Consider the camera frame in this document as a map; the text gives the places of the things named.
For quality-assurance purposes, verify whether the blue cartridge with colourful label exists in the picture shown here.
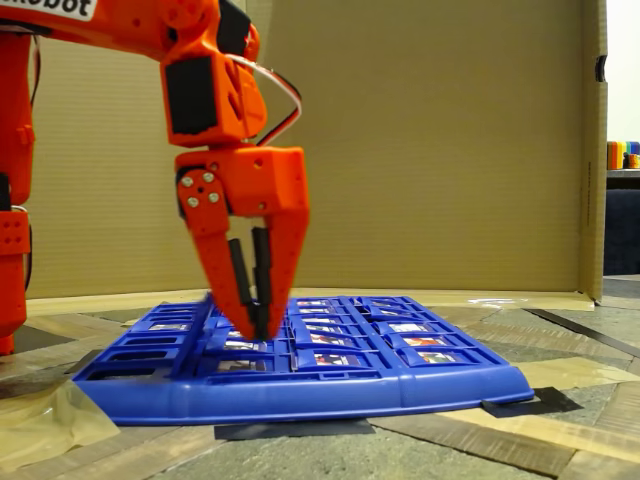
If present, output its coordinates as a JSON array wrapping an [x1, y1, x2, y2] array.
[[397, 347, 484, 369]]

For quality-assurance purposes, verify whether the blue cartridge with orange label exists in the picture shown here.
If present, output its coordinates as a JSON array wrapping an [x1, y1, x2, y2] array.
[[384, 333, 464, 350]]

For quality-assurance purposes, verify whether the crumpled clear packing tape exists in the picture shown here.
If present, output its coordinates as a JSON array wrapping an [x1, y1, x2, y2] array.
[[0, 378, 122, 474]]

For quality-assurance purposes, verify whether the blue cartridge with white label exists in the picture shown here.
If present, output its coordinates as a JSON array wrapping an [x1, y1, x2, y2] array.
[[374, 320, 449, 336]]

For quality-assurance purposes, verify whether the blue guessing game board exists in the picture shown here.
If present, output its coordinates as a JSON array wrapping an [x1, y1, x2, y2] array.
[[72, 294, 535, 427]]

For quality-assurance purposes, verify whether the white red motor cable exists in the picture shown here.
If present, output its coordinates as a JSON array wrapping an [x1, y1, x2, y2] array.
[[224, 52, 304, 149]]

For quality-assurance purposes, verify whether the brown cardboard box backdrop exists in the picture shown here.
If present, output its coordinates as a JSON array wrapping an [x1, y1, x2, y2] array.
[[22, 0, 610, 315]]

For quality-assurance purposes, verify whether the tan packing tape piece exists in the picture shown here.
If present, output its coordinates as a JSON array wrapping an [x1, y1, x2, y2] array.
[[514, 355, 640, 397]]

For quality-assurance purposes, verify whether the grey shelf top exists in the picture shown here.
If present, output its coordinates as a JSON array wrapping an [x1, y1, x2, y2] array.
[[606, 168, 640, 191]]

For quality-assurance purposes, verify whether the blue flip tile Robo-Joe card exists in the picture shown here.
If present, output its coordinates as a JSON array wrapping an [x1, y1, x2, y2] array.
[[130, 320, 199, 335]]

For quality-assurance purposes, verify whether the rainbow coloured block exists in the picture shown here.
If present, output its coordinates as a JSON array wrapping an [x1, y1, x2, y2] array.
[[606, 140, 640, 170]]

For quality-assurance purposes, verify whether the long black tape strip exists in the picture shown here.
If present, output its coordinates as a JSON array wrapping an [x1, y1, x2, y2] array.
[[522, 307, 640, 359]]

